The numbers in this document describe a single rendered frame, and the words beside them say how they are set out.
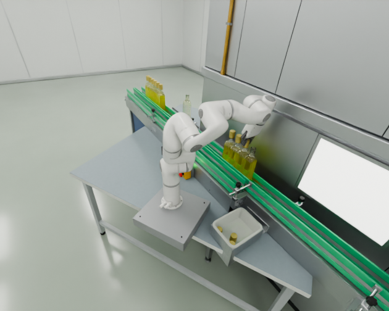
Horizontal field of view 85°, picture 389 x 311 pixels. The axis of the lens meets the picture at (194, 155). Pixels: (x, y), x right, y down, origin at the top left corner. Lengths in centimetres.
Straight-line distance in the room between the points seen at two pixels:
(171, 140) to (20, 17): 585
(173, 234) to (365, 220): 86
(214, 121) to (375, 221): 79
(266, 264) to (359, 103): 82
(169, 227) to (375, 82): 107
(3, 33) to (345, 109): 635
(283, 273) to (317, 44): 104
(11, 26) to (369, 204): 654
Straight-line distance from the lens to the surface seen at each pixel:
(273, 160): 131
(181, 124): 84
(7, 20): 652
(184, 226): 117
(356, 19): 107
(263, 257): 123
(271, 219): 124
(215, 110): 83
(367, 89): 105
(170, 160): 98
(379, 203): 113
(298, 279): 124
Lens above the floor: 177
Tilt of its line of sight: 36 degrees down
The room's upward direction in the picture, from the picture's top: 4 degrees clockwise
